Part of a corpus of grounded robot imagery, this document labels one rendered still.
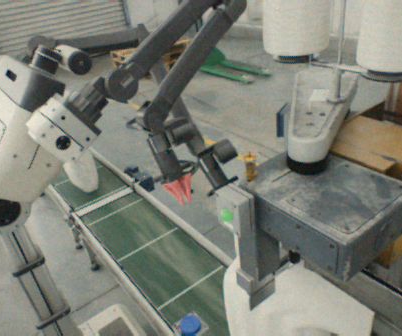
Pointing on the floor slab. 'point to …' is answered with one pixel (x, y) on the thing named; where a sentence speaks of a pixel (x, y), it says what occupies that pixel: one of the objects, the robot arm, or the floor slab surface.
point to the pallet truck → (231, 66)
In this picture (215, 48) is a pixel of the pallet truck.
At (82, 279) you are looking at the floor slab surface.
